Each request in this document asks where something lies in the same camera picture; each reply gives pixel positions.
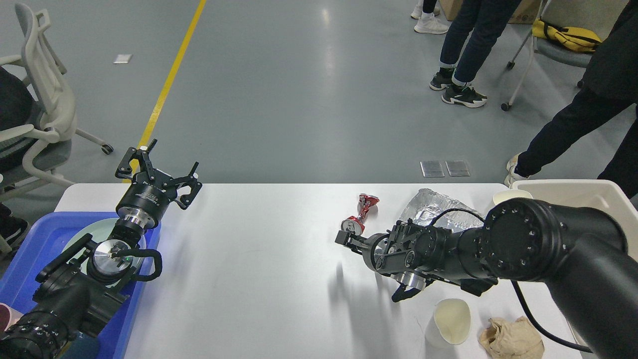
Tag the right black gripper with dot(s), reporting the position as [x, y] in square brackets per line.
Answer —
[372, 248]

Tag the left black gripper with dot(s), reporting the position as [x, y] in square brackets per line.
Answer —
[144, 202]

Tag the crushed red can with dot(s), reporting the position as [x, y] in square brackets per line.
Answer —
[355, 224]

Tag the green plate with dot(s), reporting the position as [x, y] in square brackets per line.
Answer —
[94, 229]

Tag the foil tray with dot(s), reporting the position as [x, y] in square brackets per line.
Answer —
[428, 204]

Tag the white paper cup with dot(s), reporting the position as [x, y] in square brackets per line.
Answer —
[450, 323]
[505, 195]

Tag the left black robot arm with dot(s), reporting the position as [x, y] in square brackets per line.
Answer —
[81, 289]

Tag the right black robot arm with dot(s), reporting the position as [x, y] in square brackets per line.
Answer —
[515, 243]

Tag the left floor plate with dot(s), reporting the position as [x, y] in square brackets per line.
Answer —
[432, 169]

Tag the floor plate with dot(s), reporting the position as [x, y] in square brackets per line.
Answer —
[432, 169]
[458, 168]

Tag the right floor plate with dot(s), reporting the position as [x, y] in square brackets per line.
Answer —
[458, 168]

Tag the seated person grey sweater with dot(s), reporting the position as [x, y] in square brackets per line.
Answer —
[16, 104]

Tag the left grey office chair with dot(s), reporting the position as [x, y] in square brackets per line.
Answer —
[47, 133]

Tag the crumpled brown paper bag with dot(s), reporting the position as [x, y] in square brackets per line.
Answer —
[517, 339]

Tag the pink mug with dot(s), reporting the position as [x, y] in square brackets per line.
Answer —
[8, 316]

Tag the person with white shoes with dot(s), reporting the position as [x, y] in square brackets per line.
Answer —
[425, 12]

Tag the person with black sneakers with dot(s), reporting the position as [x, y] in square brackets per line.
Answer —
[467, 44]

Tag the beige plastic bin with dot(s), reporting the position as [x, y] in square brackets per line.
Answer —
[598, 192]

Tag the cardboard box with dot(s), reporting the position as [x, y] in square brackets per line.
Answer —
[525, 13]

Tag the person with beige sneakers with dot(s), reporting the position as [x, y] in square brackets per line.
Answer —
[610, 86]

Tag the yellow bag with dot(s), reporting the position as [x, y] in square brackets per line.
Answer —
[575, 39]

